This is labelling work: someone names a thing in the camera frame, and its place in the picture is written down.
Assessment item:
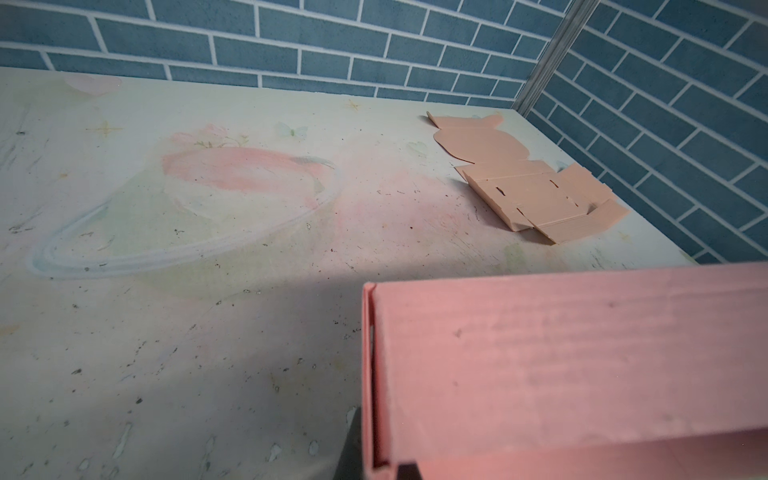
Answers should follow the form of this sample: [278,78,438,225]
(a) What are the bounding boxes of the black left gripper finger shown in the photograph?
[333,407,362,480]

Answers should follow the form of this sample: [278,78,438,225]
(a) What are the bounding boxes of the pink cardboard box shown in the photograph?
[362,263,767,479]

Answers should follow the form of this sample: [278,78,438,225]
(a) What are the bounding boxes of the tan flat cardboard box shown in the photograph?
[427,113,629,244]

